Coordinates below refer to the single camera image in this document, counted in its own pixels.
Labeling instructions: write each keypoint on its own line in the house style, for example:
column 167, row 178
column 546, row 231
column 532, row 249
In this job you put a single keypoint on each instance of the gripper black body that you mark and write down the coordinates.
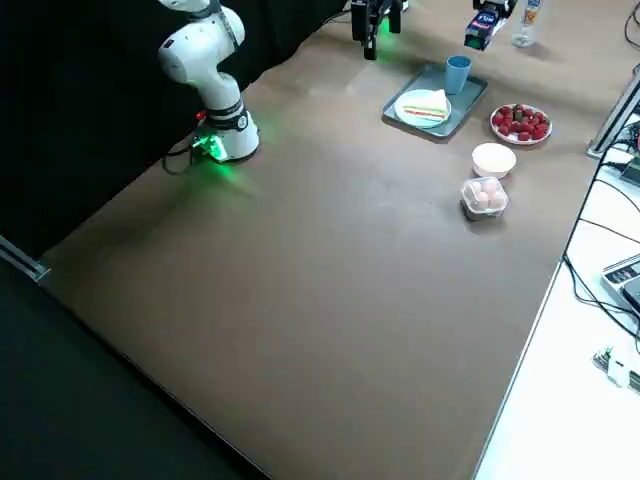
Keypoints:
column 381, row 4

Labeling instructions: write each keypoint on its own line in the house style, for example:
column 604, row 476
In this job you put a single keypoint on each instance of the triangular sandwich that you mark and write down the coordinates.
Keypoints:
column 425, row 111

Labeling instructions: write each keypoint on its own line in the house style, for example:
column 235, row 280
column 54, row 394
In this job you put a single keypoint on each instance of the blue plastic cup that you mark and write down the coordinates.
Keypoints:
column 457, row 77

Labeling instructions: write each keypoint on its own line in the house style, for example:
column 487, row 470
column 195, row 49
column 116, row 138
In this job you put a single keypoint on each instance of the white round plate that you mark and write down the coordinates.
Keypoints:
column 417, row 97

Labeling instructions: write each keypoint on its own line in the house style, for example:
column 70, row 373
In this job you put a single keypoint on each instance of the grey rectangular tray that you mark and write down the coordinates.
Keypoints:
column 470, row 100

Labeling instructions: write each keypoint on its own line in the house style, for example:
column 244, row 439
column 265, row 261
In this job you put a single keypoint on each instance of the white plate with strawberries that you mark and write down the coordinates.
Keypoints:
column 547, row 136

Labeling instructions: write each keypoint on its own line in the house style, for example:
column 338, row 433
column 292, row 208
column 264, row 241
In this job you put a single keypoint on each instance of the clear bottle blue cap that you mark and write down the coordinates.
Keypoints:
column 527, row 32

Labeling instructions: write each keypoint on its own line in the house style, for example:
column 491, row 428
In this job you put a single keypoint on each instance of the red strawberry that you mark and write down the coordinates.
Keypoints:
column 530, row 112
column 498, row 120
column 504, row 130
column 540, row 121
column 540, row 131
column 524, row 135
column 506, row 111

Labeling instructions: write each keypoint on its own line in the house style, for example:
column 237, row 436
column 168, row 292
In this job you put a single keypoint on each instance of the pink bowl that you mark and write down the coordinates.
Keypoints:
column 492, row 160

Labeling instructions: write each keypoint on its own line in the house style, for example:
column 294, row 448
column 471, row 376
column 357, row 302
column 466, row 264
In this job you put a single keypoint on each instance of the brown egg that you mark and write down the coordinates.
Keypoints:
column 492, row 188
column 481, row 199

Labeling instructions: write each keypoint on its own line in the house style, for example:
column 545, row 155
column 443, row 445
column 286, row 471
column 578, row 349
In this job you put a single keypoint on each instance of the dark flat device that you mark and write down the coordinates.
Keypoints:
column 632, row 172

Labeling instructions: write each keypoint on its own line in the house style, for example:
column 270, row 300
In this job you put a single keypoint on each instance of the clear plastic egg box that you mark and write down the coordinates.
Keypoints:
column 482, row 212

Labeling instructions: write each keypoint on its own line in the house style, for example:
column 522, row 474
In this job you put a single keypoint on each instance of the grey device with buttons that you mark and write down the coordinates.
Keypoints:
column 622, row 277

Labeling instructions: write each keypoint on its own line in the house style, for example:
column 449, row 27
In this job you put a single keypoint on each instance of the white power adapter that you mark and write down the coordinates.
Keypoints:
column 617, row 372

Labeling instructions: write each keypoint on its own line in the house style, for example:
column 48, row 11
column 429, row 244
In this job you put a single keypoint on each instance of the aluminium rail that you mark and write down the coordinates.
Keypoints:
column 615, row 120

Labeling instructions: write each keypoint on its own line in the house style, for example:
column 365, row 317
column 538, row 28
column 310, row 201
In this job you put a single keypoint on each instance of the aluminium frame corner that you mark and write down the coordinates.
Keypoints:
column 30, row 267

